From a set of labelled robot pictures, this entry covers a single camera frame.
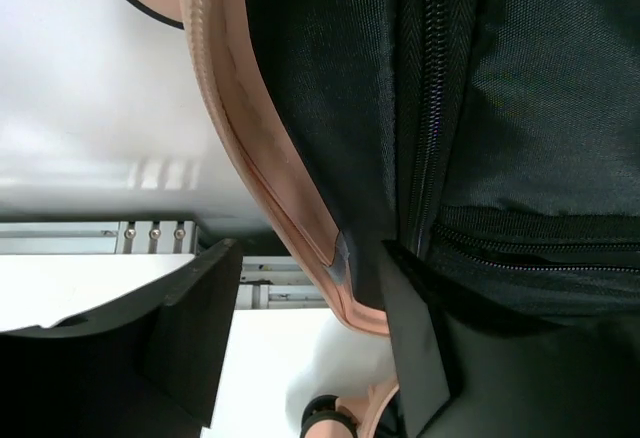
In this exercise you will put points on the pink suitcase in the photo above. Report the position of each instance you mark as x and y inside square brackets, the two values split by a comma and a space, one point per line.
[495, 140]

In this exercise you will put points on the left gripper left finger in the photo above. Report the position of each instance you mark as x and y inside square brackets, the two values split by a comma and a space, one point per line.
[147, 364]

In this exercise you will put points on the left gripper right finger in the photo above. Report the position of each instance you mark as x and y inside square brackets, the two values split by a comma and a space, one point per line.
[468, 367]

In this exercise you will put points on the aluminium frame rail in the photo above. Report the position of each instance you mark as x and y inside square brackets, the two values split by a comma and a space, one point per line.
[51, 271]

